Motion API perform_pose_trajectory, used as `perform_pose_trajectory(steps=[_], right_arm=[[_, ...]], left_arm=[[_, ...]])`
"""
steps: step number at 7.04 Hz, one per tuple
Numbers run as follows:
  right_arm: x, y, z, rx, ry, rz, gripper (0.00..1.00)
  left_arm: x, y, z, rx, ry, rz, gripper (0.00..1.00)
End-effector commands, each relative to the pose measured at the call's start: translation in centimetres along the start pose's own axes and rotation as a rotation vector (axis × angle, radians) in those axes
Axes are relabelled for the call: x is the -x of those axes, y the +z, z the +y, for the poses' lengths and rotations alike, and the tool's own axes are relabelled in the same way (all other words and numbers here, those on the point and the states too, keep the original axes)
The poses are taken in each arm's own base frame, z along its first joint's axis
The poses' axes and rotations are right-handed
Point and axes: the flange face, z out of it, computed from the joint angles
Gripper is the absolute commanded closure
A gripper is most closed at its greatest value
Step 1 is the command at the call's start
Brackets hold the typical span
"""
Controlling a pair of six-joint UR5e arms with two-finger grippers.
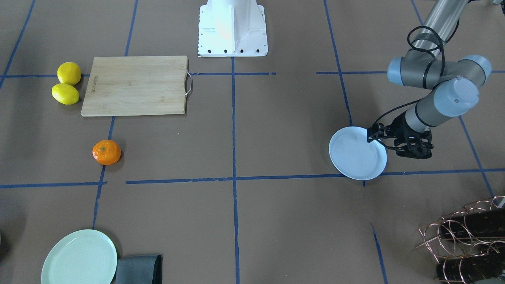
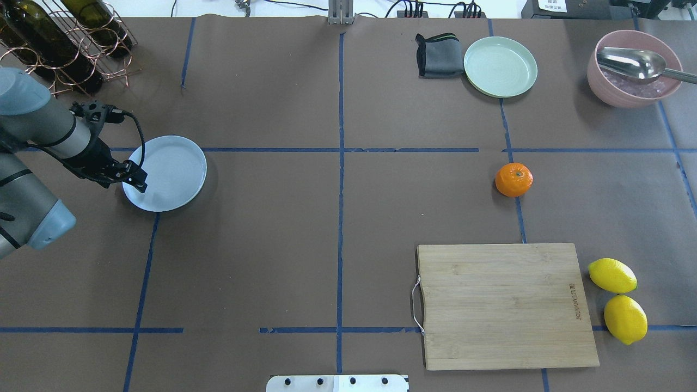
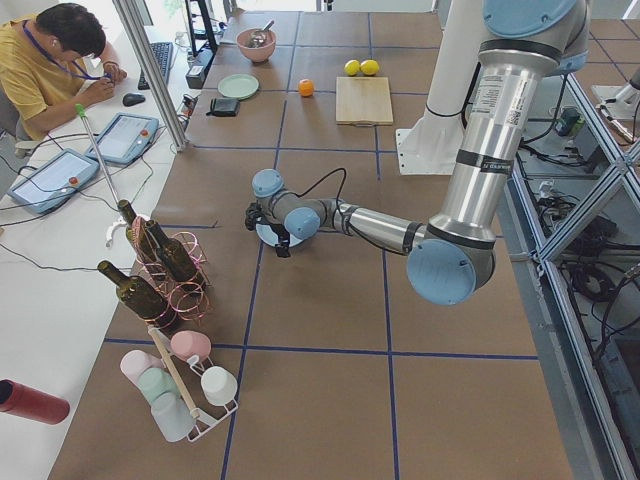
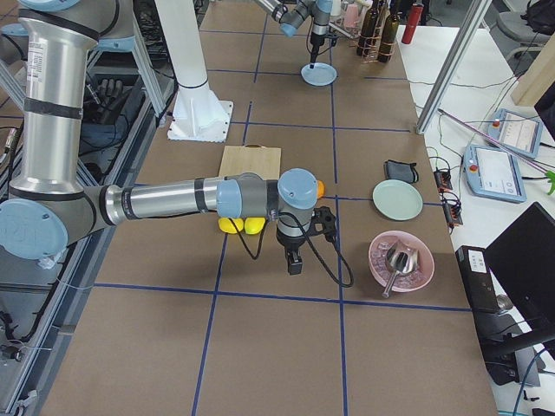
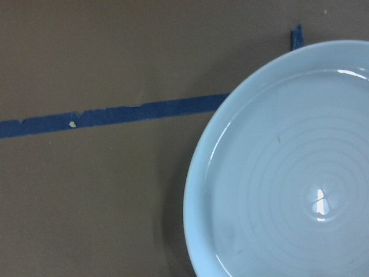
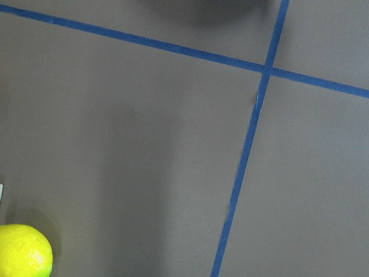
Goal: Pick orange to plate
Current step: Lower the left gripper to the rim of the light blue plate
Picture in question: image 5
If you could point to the light blue plate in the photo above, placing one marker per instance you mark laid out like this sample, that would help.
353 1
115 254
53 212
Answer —
278 183

